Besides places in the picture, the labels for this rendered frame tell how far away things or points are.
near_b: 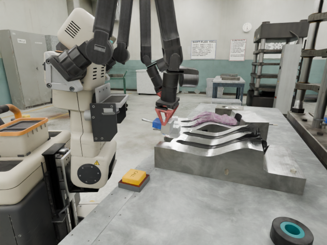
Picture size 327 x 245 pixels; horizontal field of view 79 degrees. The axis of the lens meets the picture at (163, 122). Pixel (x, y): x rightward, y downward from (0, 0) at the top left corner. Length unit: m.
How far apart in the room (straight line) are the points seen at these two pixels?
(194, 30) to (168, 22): 7.44
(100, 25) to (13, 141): 0.62
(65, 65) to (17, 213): 0.59
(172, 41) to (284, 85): 4.52
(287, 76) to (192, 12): 4.44
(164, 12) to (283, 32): 4.78
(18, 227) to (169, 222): 0.63
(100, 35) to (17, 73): 5.72
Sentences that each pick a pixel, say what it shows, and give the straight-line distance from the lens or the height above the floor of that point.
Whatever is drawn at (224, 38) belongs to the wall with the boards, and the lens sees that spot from 8.00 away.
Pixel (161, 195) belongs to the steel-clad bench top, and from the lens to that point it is 0.66.
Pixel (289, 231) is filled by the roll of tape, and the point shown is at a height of 0.81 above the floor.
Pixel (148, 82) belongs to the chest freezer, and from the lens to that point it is 7.65.
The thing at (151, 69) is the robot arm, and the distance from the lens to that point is 1.09.
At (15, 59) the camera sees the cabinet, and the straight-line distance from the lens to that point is 6.32.
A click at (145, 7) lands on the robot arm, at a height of 1.46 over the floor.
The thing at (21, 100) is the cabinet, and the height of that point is 0.24.
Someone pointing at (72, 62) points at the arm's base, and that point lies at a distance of 0.69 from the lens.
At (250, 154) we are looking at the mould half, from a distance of 0.71.
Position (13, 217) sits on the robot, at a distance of 0.99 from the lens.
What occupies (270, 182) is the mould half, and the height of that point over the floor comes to 0.83.
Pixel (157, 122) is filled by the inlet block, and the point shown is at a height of 0.97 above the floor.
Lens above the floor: 1.20
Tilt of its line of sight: 17 degrees down
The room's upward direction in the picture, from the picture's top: straight up
